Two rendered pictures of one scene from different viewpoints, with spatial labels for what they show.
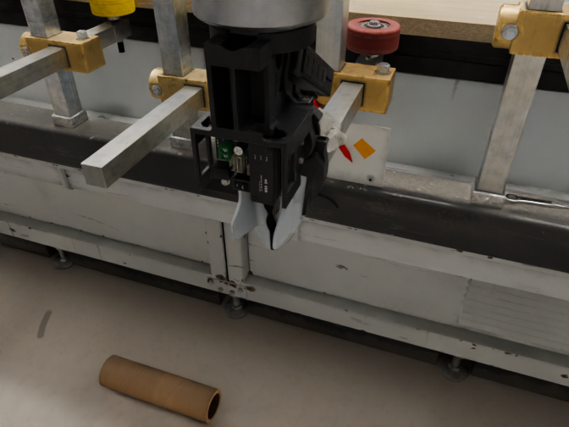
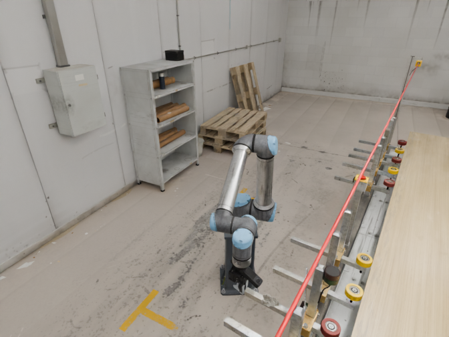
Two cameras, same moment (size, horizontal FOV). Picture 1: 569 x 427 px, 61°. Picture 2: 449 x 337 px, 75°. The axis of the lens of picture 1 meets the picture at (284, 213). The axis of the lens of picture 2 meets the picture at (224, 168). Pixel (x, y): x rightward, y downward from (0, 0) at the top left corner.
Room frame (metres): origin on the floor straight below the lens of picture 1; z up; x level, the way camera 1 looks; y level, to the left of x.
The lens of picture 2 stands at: (0.51, -1.01, 2.08)
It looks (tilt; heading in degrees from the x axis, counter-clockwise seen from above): 28 degrees down; 104
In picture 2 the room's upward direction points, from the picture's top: straight up
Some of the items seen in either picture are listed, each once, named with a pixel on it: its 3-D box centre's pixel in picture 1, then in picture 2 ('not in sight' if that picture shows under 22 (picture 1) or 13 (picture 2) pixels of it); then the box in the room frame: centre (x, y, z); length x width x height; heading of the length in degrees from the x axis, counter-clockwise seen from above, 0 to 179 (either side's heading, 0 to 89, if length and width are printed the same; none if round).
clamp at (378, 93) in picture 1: (345, 84); (309, 321); (0.68, -0.09, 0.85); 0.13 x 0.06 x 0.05; 70
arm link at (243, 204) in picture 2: not in sight; (241, 206); (0.19, 0.80, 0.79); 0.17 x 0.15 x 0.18; 178
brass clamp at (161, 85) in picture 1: (192, 88); (323, 288); (0.76, 0.15, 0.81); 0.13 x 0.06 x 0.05; 70
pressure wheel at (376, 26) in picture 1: (370, 58); (329, 333); (0.76, -0.13, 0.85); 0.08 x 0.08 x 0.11
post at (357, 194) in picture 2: not in sight; (351, 218); (0.94, 0.65, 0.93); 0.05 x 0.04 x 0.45; 70
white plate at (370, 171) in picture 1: (302, 145); not in sight; (0.67, -0.03, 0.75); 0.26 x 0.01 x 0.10; 70
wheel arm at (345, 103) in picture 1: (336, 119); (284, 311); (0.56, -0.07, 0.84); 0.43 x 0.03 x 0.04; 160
